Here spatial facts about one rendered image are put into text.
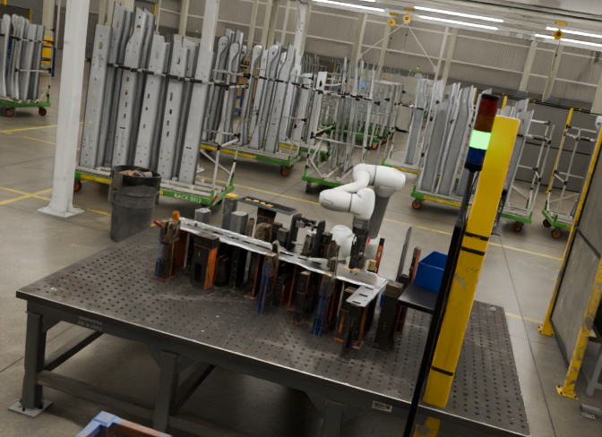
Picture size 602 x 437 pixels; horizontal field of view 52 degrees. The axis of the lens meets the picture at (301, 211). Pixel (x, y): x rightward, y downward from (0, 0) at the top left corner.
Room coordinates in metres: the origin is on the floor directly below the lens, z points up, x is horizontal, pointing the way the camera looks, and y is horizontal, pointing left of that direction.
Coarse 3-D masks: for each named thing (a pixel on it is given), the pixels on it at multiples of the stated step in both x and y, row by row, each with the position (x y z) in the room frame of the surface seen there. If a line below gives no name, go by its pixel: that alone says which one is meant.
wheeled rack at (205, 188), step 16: (112, 64) 7.48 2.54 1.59; (192, 80) 7.40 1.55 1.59; (224, 112) 7.06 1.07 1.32; (240, 128) 7.97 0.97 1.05; (224, 144) 7.27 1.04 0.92; (80, 176) 7.20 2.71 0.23; (96, 176) 7.18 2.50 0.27; (160, 192) 7.09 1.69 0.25; (176, 192) 7.12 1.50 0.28; (192, 192) 7.17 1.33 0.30; (208, 192) 7.37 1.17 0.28; (224, 192) 7.55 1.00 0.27
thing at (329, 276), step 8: (328, 272) 3.02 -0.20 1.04; (336, 272) 3.05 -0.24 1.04; (328, 280) 2.98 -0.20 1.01; (320, 288) 3.00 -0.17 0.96; (328, 288) 2.97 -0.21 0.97; (320, 296) 3.00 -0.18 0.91; (328, 296) 2.98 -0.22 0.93; (320, 304) 2.99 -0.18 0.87; (328, 304) 3.03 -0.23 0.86; (320, 312) 3.00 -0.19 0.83; (328, 312) 3.04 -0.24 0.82; (320, 320) 2.99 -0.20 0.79; (312, 328) 3.00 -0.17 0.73; (320, 328) 2.98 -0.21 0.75; (320, 336) 2.98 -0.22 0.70
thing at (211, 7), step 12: (216, 0) 9.73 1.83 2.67; (456, 0) 9.13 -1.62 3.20; (468, 0) 9.00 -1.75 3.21; (204, 12) 9.75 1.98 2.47; (216, 12) 9.79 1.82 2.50; (540, 12) 8.80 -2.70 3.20; (552, 12) 8.78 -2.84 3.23; (564, 12) 8.74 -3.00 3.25; (204, 24) 9.74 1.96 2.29; (216, 24) 9.86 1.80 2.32; (204, 36) 9.73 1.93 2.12; (204, 60) 9.72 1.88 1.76
